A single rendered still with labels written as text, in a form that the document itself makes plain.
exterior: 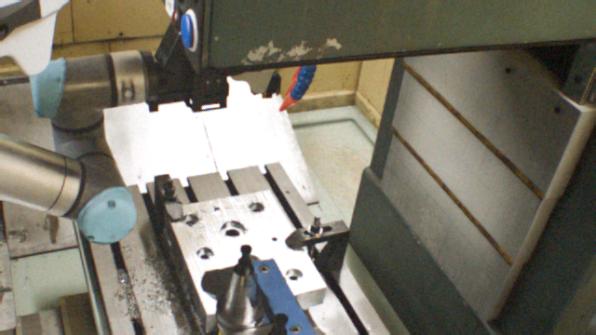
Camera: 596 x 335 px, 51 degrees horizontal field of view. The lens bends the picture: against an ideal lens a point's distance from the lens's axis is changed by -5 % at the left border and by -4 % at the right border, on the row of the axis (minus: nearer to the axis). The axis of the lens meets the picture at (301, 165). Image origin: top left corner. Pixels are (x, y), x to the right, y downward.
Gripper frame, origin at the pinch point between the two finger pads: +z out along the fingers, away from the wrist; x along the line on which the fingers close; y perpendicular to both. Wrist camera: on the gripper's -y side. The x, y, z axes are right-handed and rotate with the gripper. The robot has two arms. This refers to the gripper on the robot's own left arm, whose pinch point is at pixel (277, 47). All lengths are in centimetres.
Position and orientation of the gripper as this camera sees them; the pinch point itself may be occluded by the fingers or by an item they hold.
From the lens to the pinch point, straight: 96.6
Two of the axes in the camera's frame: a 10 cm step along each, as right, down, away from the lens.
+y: -1.0, 7.9, 6.0
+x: 4.0, 5.9, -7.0
